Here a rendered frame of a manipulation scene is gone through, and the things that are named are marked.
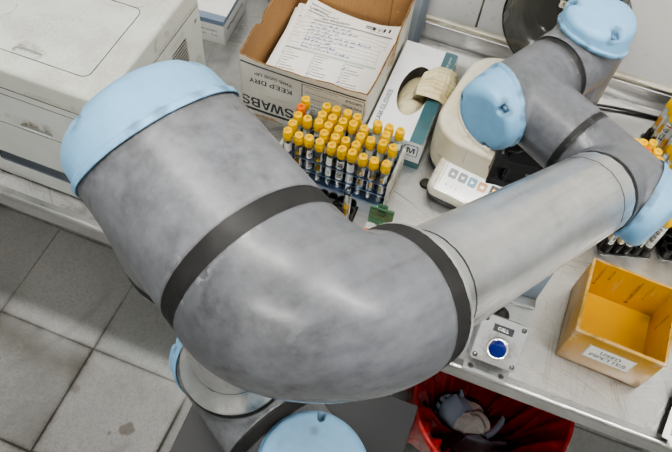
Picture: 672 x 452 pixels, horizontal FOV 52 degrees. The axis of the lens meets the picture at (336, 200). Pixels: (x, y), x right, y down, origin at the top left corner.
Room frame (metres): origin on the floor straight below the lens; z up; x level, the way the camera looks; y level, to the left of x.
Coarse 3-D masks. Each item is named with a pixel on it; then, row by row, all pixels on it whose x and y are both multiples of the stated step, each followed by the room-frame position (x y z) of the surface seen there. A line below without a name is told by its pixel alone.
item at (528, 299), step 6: (540, 282) 0.53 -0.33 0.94; (546, 282) 0.53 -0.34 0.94; (534, 288) 0.53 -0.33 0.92; (540, 288) 0.53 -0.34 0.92; (522, 294) 0.53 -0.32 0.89; (528, 294) 0.53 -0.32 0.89; (534, 294) 0.53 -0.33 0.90; (516, 300) 0.52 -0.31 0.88; (522, 300) 0.52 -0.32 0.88; (528, 300) 0.52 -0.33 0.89; (534, 300) 0.52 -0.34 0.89; (522, 306) 0.51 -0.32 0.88; (528, 306) 0.51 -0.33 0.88; (534, 306) 0.51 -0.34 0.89
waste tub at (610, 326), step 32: (576, 288) 0.54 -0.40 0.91; (608, 288) 0.54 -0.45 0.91; (640, 288) 0.53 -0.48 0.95; (576, 320) 0.46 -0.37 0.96; (608, 320) 0.50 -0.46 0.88; (640, 320) 0.51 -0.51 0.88; (576, 352) 0.43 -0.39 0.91; (608, 352) 0.42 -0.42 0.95; (640, 352) 0.45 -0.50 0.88; (640, 384) 0.40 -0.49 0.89
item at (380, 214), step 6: (372, 210) 0.60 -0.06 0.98; (378, 210) 0.60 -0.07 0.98; (384, 210) 0.59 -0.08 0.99; (390, 210) 0.60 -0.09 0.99; (372, 216) 0.60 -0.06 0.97; (378, 216) 0.60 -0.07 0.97; (384, 216) 0.59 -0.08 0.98; (390, 216) 0.59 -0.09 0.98; (372, 222) 0.59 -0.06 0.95; (378, 222) 0.59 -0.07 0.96; (384, 222) 0.59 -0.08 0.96
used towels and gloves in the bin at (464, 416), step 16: (448, 400) 0.57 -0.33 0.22; (464, 400) 0.57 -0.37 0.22; (448, 416) 0.53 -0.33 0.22; (464, 416) 0.54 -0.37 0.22; (480, 416) 0.54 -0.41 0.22; (464, 432) 0.50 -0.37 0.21; (480, 432) 0.50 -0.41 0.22; (496, 432) 0.51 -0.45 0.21; (448, 448) 0.47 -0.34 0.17; (464, 448) 0.46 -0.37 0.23; (480, 448) 0.46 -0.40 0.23
